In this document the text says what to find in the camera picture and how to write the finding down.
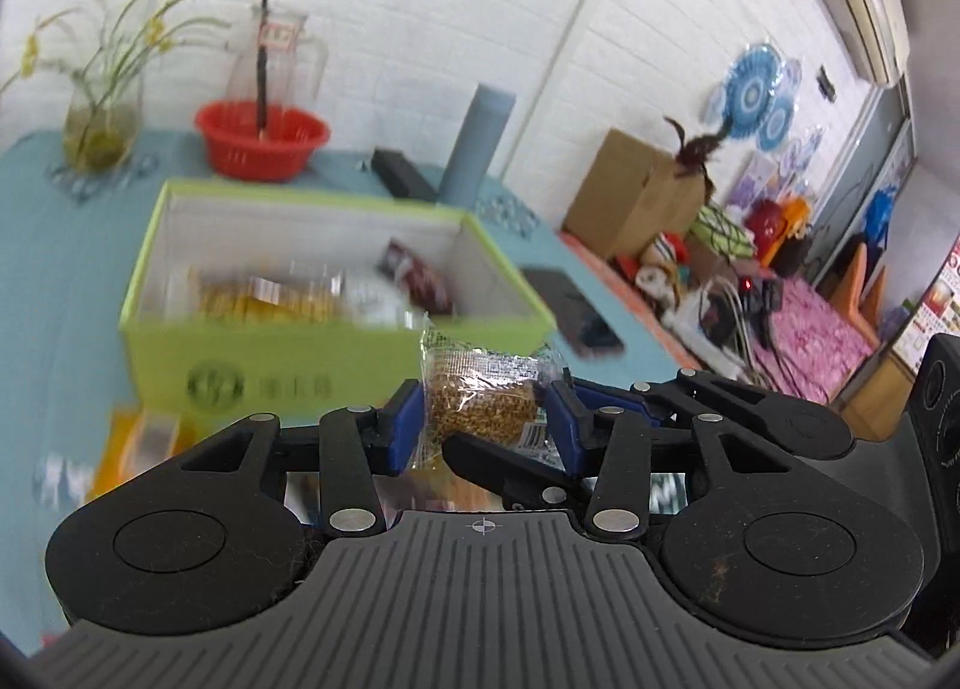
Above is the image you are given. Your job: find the clear brown cake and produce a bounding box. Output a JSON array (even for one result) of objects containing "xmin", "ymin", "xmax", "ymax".
[{"xmin": 413, "ymin": 328, "xmax": 565, "ymax": 469}]

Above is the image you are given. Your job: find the yellow snack packet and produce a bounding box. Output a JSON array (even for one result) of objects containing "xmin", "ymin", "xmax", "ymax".
[{"xmin": 85, "ymin": 406, "xmax": 195, "ymax": 502}]

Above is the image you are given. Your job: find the dark red snack packet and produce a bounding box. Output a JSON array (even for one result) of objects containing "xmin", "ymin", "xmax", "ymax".
[{"xmin": 377, "ymin": 239, "xmax": 455, "ymax": 317}]

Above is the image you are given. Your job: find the yellow chips bag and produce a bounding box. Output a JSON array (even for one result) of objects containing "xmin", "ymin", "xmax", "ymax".
[{"xmin": 187, "ymin": 269, "xmax": 347, "ymax": 323}]

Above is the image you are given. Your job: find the smartphone with pink case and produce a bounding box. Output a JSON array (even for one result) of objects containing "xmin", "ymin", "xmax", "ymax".
[{"xmin": 521, "ymin": 266, "xmax": 625, "ymax": 359}]

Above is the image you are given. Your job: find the pink floral cloth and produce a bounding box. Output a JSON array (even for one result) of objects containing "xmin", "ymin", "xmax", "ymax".
[{"xmin": 752, "ymin": 278, "xmax": 875, "ymax": 405}]

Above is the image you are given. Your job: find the green cardboard box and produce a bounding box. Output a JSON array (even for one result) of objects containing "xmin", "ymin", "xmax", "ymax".
[{"xmin": 121, "ymin": 179, "xmax": 555, "ymax": 426}]

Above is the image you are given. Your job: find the brown cardboard box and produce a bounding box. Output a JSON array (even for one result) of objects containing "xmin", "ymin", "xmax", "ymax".
[{"xmin": 562, "ymin": 128, "xmax": 706, "ymax": 262}]

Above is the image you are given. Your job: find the small black box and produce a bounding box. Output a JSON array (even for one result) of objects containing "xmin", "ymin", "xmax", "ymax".
[{"xmin": 370, "ymin": 148, "xmax": 438, "ymax": 203}]

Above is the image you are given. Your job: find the red thermos jug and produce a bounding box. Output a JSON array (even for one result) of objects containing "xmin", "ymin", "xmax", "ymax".
[{"xmin": 745, "ymin": 200, "xmax": 788, "ymax": 266}]

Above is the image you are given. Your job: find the dark purple plant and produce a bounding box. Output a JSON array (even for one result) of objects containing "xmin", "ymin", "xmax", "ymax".
[{"xmin": 664, "ymin": 117, "xmax": 732, "ymax": 205}]

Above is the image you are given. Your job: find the grey cylindrical bottle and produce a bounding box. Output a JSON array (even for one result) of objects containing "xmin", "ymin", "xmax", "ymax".
[{"xmin": 438, "ymin": 84, "xmax": 516, "ymax": 209}]

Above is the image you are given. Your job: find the red plastic basket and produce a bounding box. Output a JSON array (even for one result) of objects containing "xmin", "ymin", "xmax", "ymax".
[{"xmin": 194, "ymin": 101, "xmax": 332, "ymax": 184}]

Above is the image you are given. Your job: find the glass pitcher with straw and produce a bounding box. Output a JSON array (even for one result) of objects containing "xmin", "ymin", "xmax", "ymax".
[{"xmin": 226, "ymin": 0, "xmax": 329, "ymax": 136}]

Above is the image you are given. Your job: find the blue paper fan decoration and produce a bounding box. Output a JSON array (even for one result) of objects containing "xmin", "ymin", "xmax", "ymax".
[{"xmin": 722, "ymin": 42, "xmax": 782, "ymax": 140}]

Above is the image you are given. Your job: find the teal patterned tablecloth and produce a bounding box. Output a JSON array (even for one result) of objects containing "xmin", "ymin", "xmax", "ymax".
[{"xmin": 2, "ymin": 132, "xmax": 679, "ymax": 652}]

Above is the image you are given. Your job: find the glass vase with yellow flowers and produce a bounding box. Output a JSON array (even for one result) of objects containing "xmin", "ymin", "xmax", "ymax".
[{"xmin": 2, "ymin": 0, "xmax": 229, "ymax": 177}]

